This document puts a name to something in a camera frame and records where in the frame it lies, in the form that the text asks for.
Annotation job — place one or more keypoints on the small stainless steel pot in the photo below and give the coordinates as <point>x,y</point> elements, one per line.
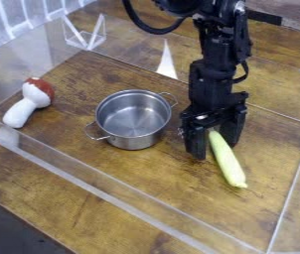
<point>130,118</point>

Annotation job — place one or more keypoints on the clear acrylic enclosure wall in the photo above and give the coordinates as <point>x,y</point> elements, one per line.
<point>107,201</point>

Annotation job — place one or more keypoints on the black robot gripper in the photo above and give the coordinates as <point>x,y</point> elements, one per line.
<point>213,100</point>

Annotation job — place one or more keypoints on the black bar in background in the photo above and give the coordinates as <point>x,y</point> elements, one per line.
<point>264,17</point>

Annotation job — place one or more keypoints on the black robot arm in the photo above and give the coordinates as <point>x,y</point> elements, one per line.
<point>220,20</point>

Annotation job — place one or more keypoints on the plush red white mushroom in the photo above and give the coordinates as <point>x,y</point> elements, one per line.
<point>38,96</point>

